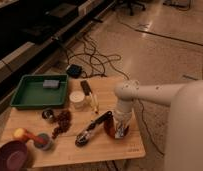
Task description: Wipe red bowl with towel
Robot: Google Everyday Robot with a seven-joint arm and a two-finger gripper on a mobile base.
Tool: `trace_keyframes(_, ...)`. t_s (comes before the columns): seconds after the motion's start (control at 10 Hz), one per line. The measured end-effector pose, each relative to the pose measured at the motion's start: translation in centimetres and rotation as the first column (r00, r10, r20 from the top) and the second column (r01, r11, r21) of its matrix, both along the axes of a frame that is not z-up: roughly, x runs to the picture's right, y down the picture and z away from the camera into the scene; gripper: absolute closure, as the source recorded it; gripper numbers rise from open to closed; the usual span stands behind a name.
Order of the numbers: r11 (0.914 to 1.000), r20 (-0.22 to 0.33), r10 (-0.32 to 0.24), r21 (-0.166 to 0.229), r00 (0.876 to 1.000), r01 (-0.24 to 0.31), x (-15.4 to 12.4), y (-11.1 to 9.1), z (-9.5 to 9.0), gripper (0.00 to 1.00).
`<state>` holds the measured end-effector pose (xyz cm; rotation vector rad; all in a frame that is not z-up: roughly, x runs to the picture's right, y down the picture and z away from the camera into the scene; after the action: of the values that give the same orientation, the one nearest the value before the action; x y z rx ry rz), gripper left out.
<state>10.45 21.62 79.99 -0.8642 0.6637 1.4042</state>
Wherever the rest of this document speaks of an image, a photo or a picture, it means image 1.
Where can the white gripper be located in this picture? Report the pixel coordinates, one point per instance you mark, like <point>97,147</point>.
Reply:
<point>122,117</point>

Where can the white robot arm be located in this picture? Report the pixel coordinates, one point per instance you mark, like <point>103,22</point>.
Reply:
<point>184,141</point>

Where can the purple bowl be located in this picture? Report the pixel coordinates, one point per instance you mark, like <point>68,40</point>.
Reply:
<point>13,155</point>

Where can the yellow marker pen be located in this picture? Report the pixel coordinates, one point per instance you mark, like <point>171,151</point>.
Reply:
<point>94,103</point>

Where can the black rectangular remote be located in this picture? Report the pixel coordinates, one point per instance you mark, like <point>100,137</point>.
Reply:
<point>85,87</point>

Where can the white round container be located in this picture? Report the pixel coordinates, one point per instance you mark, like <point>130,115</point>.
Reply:
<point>77,98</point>

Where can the brown grape bunch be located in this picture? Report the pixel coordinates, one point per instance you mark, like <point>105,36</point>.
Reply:
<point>64,123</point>

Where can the black power adapter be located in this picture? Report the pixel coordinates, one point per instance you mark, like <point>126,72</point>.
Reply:
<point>74,71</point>

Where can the small dark metal cup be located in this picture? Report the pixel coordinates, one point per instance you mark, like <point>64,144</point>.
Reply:
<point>48,115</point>

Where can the grey sponge block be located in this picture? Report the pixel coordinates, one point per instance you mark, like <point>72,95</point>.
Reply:
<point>53,84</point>

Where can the small grey cup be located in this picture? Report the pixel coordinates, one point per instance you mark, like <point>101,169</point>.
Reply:
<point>43,141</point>

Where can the green plastic tray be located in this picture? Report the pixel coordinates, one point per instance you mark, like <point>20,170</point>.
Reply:
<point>32,94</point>

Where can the black office chair base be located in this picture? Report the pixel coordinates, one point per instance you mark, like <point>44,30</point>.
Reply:
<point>129,4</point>

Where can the dark shelving unit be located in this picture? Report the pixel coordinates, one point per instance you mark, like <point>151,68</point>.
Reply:
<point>31,29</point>

